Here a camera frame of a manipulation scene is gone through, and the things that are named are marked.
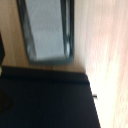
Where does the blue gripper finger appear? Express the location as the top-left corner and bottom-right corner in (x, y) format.
(0, 30), (6, 68)

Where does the black air fryer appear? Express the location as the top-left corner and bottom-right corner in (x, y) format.
(0, 65), (102, 128)

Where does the light grey flat tray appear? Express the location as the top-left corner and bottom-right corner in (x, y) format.
(16, 0), (75, 65)

